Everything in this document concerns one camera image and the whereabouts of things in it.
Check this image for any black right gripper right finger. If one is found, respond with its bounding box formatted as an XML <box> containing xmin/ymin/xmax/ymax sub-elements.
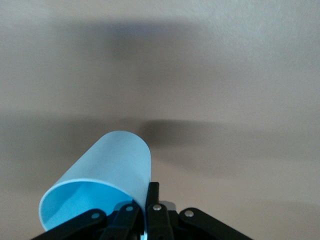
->
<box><xmin>145</xmin><ymin>181</ymin><xmax>255</xmax><ymax>240</ymax></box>

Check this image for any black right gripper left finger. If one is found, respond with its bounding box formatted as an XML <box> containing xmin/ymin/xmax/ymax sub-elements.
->
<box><xmin>31</xmin><ymin>201</ymin><xmax>145</xmax><ymax>240</ymax></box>

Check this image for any light blue plastic cup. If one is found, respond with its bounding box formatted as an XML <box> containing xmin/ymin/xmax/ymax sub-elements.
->
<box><xmin>38</xmin><ymin>130</ymin><xmax>153</xmax><ymax>232</ymax></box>

